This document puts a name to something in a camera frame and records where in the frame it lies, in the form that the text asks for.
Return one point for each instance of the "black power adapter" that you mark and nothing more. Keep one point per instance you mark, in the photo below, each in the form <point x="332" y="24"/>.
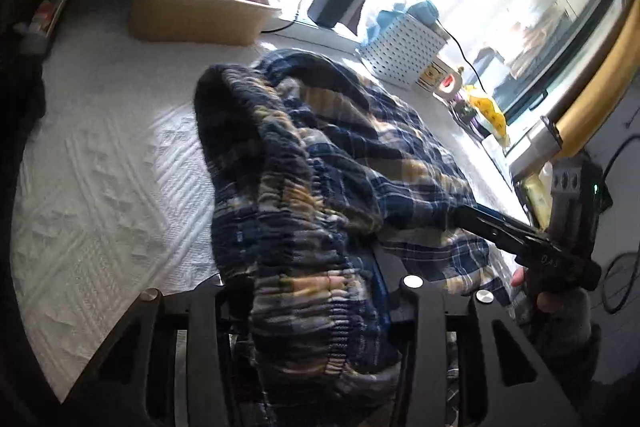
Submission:
<point x="327" y="4"/>

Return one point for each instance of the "blue plaid pants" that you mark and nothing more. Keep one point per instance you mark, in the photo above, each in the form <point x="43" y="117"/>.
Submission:
<point x="310" y="187"/>

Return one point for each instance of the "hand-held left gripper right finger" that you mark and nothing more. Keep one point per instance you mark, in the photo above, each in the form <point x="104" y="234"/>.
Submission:
<point x="387" y="302"/>

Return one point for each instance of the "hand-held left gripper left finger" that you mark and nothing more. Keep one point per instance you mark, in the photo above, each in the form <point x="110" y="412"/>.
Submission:
<point x="205" y="332"/>

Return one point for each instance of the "person's right forearm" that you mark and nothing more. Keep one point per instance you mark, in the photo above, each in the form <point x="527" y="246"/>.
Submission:
<point x="565" y="337"/>

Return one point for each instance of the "white textured bedspread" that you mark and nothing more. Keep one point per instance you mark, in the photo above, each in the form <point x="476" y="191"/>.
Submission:
<point x="110" y="167"/>

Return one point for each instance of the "pale green bag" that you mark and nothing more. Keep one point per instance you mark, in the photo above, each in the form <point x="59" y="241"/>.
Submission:
<point x="537" y="202"/>

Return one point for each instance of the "dark glass jar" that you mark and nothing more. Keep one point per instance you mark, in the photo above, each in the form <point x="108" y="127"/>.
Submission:
<point x="465" y="114"/>

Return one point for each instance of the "white perforated basket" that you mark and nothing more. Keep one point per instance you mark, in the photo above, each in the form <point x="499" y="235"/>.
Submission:
<point x="400" y="52"/>

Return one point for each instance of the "silver metal cylinder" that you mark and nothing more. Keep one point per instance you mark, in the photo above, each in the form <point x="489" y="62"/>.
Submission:
<point x="535" y="147"/>

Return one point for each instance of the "white mug yellow print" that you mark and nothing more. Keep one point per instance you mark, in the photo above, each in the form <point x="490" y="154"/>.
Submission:
<point x="430" y="77"/>

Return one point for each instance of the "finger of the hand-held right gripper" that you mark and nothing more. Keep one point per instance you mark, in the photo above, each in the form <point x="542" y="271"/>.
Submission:
<point x="500" y="227"/>

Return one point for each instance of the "white pink mug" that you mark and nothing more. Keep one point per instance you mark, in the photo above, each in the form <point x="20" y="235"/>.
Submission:
<point x="450" y="89"/>

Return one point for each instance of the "yellow packet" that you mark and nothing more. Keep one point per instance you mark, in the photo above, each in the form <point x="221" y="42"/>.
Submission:
<point x="487" y="109"/>

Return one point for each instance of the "blue cloth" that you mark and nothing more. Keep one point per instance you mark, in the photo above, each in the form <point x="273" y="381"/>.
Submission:
<point x="400" y="14"/>

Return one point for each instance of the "person's right hand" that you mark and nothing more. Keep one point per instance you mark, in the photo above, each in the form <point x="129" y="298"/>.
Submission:
<point x="550" y="303"/>

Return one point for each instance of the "yellow curtain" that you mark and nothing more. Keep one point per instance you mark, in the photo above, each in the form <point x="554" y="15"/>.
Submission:
<point x="600" y="92"/>

